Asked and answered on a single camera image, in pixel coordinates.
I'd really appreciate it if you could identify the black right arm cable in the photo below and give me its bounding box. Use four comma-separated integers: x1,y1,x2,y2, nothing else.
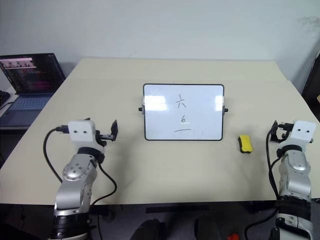
265,129,286,201

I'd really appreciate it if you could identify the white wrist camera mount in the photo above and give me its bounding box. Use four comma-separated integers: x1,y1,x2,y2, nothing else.
281,120,316,152
67,120,106,154

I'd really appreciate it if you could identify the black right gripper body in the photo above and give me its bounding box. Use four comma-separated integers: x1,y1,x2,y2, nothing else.
276,121,295,142

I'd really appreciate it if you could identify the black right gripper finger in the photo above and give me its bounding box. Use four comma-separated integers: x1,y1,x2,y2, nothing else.
269,120,279,144

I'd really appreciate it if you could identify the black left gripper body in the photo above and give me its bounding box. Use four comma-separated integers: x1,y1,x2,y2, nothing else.
95,129,113,148

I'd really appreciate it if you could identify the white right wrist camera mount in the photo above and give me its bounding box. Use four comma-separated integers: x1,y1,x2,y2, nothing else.
281,120,316,152

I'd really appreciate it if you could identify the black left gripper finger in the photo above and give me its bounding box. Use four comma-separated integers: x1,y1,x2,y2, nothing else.
110,119,119,143

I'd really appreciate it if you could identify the black-framed tabletop whiteboard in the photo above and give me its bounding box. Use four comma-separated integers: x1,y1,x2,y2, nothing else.
138,83,229,142

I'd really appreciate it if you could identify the yellow and black eraser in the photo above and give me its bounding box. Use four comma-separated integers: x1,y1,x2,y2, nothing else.
237,134,254,154

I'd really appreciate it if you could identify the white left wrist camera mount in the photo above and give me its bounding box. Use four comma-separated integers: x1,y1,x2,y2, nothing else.
67,120,106,154

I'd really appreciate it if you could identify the dark rounded shape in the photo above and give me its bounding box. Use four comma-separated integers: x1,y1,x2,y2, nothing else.
129,218,166,240

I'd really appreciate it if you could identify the open blue laptop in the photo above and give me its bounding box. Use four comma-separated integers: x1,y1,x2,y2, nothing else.
0,52,67,128

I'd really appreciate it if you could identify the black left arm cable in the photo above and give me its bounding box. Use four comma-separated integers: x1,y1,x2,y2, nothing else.
42,125,118,207

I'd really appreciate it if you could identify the black loose cable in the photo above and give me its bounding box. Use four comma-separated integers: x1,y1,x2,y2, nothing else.
244,209,279,240

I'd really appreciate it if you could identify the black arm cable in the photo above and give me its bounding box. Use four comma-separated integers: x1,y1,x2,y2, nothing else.
42,125,118,207
265,129,286,201

